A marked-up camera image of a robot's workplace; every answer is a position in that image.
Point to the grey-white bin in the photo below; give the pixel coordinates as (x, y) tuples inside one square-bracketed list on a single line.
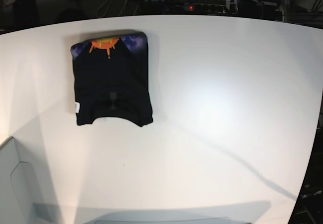
[(27, 191)]

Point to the black power strip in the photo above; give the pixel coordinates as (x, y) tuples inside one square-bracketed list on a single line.
[(201, 9)]

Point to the black T-shirt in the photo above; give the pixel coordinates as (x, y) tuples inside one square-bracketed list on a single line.
[(111, 79)]

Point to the white garment label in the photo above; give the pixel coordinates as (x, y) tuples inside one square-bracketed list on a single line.
[(77, 107)]

